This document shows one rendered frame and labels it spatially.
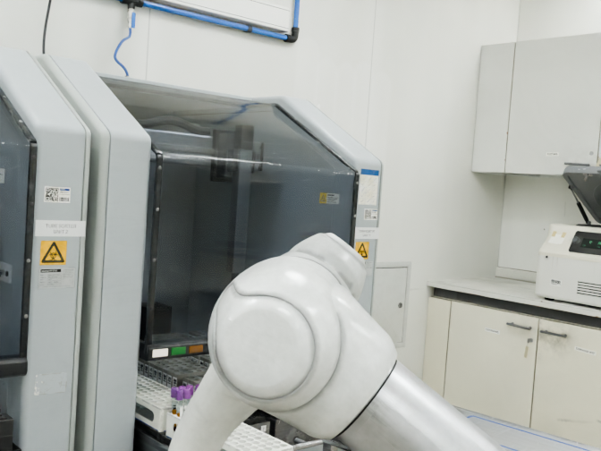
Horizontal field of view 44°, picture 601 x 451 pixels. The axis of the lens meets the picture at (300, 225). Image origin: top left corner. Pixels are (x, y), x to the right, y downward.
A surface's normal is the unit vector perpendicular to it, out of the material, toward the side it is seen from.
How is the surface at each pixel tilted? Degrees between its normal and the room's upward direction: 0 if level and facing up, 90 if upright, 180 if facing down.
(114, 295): 90
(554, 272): 90
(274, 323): 90
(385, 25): 90
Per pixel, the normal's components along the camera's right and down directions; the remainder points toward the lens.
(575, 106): -0.75, -0.02
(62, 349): 0.66, 0.08
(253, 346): -0.22, -0.03
